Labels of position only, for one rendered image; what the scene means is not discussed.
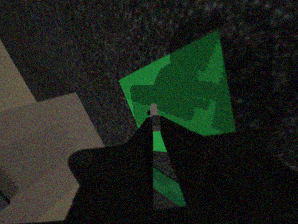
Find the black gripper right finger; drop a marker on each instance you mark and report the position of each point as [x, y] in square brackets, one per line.
[190, 153]

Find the green square mat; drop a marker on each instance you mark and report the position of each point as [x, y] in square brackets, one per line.
[189, 87]

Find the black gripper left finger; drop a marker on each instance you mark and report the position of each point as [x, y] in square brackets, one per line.
[135, 157]

